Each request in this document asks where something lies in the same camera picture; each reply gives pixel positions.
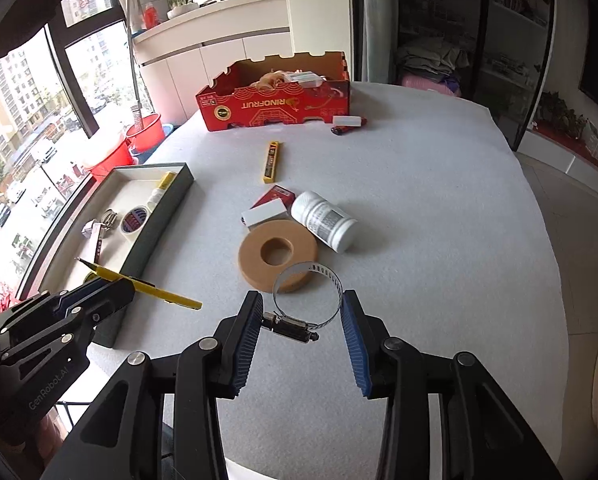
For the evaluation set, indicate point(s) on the white rectangular block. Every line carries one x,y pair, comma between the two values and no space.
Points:
348,120

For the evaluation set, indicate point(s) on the pile of folded clothes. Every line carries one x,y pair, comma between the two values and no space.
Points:
429,65

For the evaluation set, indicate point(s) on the small red bucket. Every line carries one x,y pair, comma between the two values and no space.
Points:
146,135

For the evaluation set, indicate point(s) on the white pill bottle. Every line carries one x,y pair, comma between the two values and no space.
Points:
324,220

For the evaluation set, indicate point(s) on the brown tape roll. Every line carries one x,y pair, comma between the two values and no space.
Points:
251,260

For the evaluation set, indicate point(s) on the white red printed tape roll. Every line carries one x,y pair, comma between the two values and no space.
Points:
135,220

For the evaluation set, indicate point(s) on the dark glass cabinet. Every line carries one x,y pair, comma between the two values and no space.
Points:
454,20

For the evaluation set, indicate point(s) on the red cardboard box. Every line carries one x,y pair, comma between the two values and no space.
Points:
274,107

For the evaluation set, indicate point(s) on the yellow utility knife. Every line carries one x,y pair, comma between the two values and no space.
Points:
179,300

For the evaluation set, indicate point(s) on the dark red lighter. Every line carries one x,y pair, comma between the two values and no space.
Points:
340,130

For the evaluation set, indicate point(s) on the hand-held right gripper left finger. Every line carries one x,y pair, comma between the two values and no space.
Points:
246,345

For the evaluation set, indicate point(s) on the shallow grey tray box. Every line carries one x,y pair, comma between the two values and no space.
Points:
174,200

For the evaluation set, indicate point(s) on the white cabinet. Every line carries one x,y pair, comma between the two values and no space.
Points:
189,60

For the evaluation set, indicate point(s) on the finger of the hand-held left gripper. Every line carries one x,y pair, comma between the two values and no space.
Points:
74,296
114,297

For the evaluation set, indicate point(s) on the white blue small carton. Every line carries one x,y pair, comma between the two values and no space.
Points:
304,78

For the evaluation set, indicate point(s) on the potted plants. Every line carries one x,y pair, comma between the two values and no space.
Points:
559,115

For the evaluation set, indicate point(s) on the white bottle yellow label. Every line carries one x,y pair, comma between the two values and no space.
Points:
155,196

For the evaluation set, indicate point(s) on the dark hanging garment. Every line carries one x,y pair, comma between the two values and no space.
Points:
34,15

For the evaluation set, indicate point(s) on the small white box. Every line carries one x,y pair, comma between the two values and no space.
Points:
264,212

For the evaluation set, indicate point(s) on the orange bottle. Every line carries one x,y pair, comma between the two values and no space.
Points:
151,16

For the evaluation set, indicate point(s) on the yellow blade case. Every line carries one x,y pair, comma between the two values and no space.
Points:
270,162

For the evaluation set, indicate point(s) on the beige crumpled bag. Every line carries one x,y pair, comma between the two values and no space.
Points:
269,81

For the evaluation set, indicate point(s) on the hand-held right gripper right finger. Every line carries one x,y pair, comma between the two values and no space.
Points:
356,345

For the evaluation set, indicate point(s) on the large red bucket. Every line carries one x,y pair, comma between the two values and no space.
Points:
114,160

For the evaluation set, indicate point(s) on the small red box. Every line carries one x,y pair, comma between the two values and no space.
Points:
279,192

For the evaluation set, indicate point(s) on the white planter with plants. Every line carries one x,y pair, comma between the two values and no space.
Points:
181,9

